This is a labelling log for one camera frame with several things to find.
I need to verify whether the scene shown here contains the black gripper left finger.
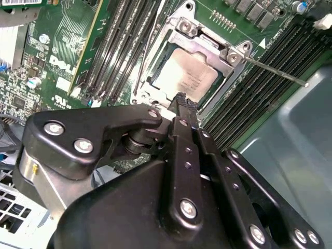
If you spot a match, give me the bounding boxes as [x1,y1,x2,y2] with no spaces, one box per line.
[12,93,205,229]

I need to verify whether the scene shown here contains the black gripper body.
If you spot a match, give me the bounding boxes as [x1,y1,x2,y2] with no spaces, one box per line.
[53,159,246,249]

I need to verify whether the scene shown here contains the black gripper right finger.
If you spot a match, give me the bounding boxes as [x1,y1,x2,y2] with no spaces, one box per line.
[186,100,325,249]

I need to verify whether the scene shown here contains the silver green CPU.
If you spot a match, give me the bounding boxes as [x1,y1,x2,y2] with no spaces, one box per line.
[149,46,226,103]

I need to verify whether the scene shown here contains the metal socket cover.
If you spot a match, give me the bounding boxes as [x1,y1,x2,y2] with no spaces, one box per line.
[132,15,246,109]

